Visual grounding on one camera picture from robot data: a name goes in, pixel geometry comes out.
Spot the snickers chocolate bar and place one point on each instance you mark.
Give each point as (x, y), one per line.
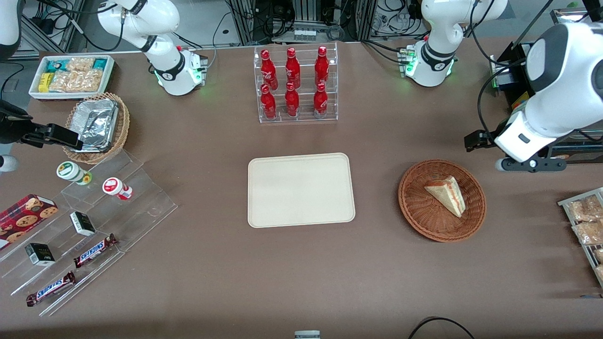
(51, 288)
(94, 251)

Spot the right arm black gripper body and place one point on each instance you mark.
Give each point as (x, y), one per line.
(10, 127)

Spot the brown wicker basket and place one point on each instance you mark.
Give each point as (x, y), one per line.
(424, 216)

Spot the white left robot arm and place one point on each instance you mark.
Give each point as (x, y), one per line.
(438, 28)

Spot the green lid yogurt cup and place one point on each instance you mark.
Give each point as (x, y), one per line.
(69, 170)

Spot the beige plastic tray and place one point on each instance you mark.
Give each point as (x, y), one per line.
(301, 190)

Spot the small grey object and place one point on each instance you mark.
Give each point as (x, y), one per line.
(307, 334)

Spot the small black box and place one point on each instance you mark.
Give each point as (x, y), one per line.
(83, 223)
(40, 254)

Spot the red lid yogurt cup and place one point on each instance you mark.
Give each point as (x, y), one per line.
(114, 186)

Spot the clear acrylic stepped display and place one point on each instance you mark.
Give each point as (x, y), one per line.
(136, 207)

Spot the red chocolate chip cookie box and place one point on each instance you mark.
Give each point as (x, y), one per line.
(26, 216)

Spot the teal snack pack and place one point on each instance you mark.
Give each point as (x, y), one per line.
(100, 63)
(54, 66)

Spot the aluminium frame rack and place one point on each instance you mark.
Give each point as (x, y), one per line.
(245, 21)

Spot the white plastic bin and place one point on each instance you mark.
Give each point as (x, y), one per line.
(110, 70)

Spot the triangular sandwich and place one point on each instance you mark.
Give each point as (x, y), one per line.
(447, 195)

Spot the light wicker basket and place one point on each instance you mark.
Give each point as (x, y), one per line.
(123, 127)

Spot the small clear cracker bag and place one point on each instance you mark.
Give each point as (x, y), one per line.
(80, 64)

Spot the small grey device box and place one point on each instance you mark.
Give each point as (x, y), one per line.
(501, 77)

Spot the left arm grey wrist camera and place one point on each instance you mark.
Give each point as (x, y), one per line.
(532, 164)

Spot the black hot food display appliance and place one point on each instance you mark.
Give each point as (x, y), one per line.
(518, 101)

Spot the large clear cracker bag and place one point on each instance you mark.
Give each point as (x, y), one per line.
(75, 81)

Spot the yellow snack pack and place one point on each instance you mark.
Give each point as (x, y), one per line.
(44, 82)

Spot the clear bag of crackers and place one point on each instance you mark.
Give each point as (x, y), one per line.
(600, 274)
(599, 255)
(589, 233)
(584, 209)

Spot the clear acrylic bottle rack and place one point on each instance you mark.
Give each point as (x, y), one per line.
(304, 120)

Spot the aluminium foil container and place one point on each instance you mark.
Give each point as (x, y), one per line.
(96, 125)

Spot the white power strip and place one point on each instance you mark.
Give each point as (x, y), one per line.
(305, 34)

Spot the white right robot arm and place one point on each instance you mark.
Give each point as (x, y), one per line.
(165, 70)

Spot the red cola bottle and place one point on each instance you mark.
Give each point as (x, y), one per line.
(321, 66)
(292, 68)
(320, 101)
(292, 101)
(268, 68)
(268, 103)

